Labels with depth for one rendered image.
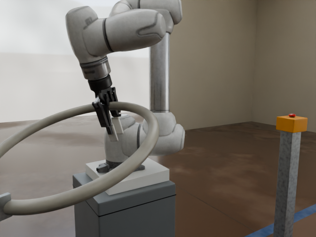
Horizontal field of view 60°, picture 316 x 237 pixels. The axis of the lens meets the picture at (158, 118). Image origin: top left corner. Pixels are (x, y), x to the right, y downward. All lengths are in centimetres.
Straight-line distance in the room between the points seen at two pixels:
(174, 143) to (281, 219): 94
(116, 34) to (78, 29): 11
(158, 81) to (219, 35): 603
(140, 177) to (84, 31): 74
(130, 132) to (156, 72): 31
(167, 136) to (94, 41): 61
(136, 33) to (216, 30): 643
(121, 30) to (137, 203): 79
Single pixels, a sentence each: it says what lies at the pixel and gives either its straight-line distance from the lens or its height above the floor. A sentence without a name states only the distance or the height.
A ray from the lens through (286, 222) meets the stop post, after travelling 194.
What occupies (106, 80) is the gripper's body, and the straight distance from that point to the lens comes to 90.
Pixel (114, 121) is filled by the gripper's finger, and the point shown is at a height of 116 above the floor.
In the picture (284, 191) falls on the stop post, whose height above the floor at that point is 64.
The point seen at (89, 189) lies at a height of 110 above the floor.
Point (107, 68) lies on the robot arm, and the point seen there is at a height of 135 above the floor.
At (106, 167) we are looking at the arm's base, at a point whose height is 88.
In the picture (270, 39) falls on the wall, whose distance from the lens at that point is 797.
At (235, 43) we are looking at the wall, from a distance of 765.
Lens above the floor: 133
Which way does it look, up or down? 9 degrees down
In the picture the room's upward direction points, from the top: straight up
